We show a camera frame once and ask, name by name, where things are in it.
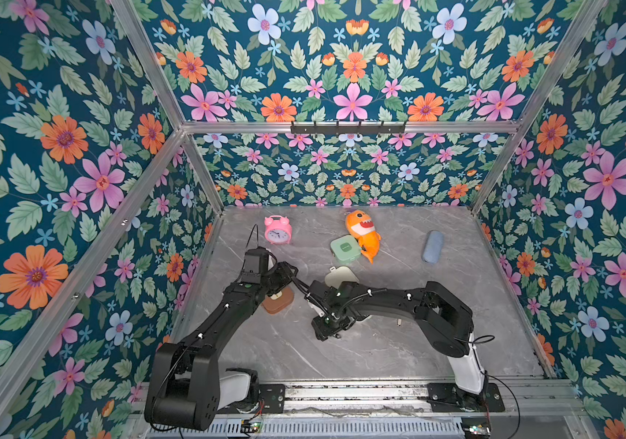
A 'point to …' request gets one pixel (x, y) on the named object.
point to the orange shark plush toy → (361, 228)
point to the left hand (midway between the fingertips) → (298, 270)
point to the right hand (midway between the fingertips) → (325, 326)
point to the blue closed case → (433, 246)
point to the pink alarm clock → (277, 230)
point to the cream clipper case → (339, 274)
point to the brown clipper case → (275, 306)
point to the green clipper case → (345, 249)
